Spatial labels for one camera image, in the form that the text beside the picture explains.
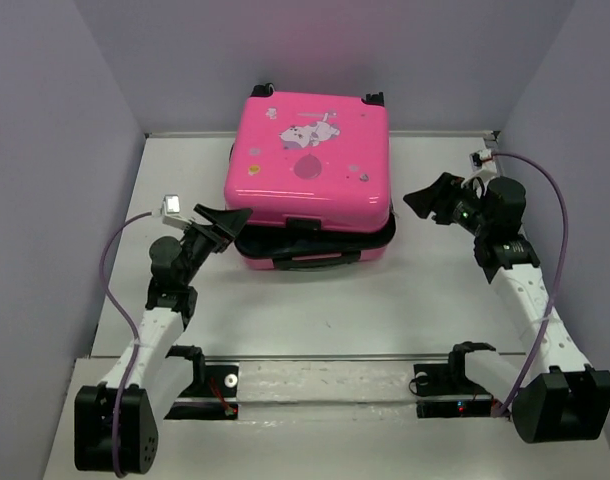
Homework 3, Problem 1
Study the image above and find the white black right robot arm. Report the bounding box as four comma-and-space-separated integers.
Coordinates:
403, 173, 610, 444

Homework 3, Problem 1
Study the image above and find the pink hard-shell suitcase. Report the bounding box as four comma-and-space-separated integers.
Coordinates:
223, 83, 396, 271

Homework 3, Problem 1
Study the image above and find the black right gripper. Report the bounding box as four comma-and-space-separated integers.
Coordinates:
402, 172, 492, 237

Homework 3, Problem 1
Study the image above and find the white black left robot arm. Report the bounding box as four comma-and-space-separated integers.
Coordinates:
74, 195, 252, 478

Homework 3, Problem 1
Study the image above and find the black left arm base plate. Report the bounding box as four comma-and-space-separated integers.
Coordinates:
165, 363, 239, 421

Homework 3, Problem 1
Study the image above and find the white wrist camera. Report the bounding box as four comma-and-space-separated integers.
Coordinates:
468, 148, 499, 184
151, 194, 190, 230

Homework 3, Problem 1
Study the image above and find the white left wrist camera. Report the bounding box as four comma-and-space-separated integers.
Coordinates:
151, 194, 190, 230

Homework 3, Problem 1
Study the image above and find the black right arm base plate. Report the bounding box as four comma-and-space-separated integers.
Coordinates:
408, 362, 500, 419

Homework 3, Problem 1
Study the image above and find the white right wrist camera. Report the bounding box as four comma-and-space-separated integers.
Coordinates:
468, 148, 499, 184

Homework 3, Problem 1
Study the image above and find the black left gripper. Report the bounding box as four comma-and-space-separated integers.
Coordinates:
179, 205, 251, 285

